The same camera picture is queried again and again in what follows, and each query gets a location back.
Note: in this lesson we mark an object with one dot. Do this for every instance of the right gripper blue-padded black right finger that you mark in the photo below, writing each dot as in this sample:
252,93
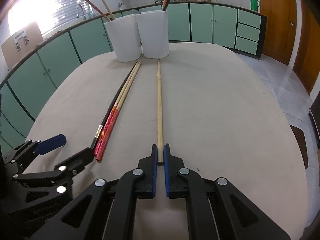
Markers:
66,169

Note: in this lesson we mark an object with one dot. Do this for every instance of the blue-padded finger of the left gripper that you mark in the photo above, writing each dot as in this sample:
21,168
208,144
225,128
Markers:
106,209

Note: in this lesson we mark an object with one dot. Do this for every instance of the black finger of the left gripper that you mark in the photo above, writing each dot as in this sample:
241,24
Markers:
216,209

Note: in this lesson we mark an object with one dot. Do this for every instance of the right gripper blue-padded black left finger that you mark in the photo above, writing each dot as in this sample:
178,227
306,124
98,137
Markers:
50,144

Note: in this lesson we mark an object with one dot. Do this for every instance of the black chopstick silver band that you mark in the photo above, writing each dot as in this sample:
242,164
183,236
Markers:
95,142

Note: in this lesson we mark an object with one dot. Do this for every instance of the plain wooden chopstick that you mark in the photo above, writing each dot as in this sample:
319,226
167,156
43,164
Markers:
108,10
159,115

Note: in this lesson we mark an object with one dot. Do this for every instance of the green lower kitchen cabinets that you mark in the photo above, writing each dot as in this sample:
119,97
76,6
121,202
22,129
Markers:
31,83

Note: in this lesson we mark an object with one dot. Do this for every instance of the chrome kitchen faucet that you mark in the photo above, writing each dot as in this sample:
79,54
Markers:
80,12

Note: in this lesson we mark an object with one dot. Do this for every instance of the cardboard box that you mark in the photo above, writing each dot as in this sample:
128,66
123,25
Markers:
21,43

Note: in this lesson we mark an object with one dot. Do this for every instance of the beige table mat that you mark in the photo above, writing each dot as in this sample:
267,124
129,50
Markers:
218,116

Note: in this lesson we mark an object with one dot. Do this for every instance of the brown stool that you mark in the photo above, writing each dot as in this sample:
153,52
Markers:
300,138

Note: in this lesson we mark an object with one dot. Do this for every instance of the window blinds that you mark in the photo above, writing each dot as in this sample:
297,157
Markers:
48,14

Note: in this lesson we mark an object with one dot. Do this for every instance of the white double utensil holder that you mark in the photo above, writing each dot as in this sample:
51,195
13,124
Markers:
139,34

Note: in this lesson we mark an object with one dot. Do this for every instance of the brown wooden door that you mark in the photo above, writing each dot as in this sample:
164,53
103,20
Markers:
306,65
280,28

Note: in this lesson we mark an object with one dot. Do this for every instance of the green thermos bottle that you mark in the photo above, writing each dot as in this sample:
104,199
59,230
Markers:
254,5

